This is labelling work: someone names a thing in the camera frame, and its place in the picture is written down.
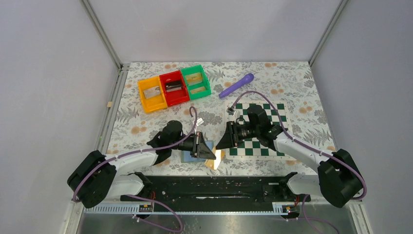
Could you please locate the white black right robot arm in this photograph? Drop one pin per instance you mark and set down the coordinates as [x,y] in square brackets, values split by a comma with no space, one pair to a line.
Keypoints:
[337,178]

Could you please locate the yellow plastic bin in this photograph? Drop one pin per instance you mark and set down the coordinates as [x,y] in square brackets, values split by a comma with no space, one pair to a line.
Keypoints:
[153,104]

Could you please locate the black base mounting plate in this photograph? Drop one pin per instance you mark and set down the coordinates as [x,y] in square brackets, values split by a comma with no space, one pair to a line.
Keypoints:
[218,193]

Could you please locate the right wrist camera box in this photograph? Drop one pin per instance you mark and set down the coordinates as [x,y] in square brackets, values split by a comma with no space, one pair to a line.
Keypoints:
[232,111]

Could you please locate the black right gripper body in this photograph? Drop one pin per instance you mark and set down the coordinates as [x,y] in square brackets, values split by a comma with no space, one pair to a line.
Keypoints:
[247,131]

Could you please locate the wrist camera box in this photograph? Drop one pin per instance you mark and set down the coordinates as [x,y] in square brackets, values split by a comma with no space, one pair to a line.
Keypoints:
[199,121]
[232,111]

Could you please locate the floral patterned tablecloth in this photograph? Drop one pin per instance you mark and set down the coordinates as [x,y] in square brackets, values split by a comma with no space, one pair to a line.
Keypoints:
[290,82]

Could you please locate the green white chessboard mat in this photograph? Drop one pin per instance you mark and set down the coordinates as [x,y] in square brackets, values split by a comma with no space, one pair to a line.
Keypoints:
[251,149]

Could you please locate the gold card stack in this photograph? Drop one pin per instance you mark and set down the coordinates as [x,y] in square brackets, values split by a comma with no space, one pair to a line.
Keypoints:
[193,79]

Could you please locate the red plastic bin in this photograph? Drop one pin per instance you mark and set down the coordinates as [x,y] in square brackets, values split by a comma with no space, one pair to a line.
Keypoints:
[176,97]

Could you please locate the silver card stack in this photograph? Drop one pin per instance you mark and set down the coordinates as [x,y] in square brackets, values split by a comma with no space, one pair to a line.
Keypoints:
[152,92]

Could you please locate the purple plastic tube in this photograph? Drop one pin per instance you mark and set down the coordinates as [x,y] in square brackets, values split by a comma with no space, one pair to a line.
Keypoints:
[232,88]

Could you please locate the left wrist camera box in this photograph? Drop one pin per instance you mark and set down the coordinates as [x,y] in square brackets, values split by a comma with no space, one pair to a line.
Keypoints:
[199,121]

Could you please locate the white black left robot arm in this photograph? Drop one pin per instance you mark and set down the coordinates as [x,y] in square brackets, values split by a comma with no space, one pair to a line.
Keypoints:
[99,177]

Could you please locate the green plastic bin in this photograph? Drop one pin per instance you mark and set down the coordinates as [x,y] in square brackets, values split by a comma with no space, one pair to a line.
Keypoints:
[205,83]

